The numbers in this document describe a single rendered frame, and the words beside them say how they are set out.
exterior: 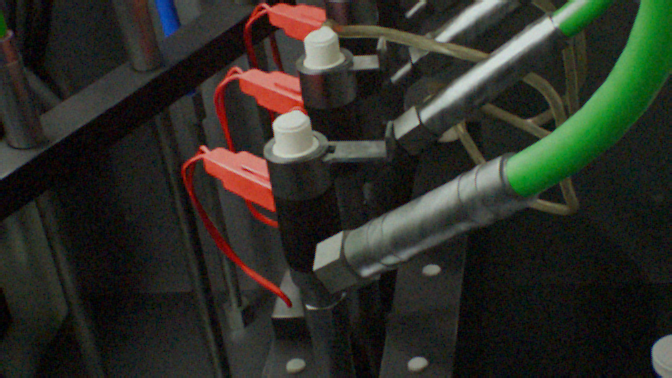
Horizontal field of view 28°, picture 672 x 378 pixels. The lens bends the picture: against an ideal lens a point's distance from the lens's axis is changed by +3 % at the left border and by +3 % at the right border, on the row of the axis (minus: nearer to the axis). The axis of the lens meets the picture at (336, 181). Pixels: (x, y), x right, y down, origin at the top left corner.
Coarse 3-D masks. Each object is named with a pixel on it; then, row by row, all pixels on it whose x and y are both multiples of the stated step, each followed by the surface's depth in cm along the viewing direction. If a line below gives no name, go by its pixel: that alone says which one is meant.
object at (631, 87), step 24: (648, 0) 36; (648, 24) 36; (648, 48) 36; (624, 72) 37; (648, 72) 37; (600, 96) 38; (624, 96) 37; (648, 96) 37; (576, 120) 39; (600, 120) 38; (624, 120) 38; (552, 144) 40; (576, 144) 39; (600, 144) 39; (528, 168) 40; (552, 168) 40; (576, 168) 40; (528, 192) 41
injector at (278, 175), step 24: (288, 168) 56; (312, 168) 56; (288, 192) 56; (312, 192) 56; (288, 216) 57; (312, 216) 57; (336, 216) 58; (288, 240) 58; (312, 240) 58; (288, 264) 59; (312, 264) 58; (312, 288) 59; (312, 312) 60; (336, 312) 61; (312, 336) 62; (336, 336) 61; (336, 360) 62
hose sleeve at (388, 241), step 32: (448, 192) 43; (480, 192) 42; (512, 192) 41; (384, 224) 45; (416, 224) 44; (448, 224) 43; (480, 224) 42; (352, 256) 46; (384, 256) 45; (416, 256) 45
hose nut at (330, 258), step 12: (336, 240) 47; (324, 252) 47; (336, 252) 47; (324, 264) 47; (336, 264) 47; (348, 264) 47; (324, 276) 47; (336, 276) 47; (348, 276) 47; (360, 276) 47; (336, 288) 47; (348, 288) 47
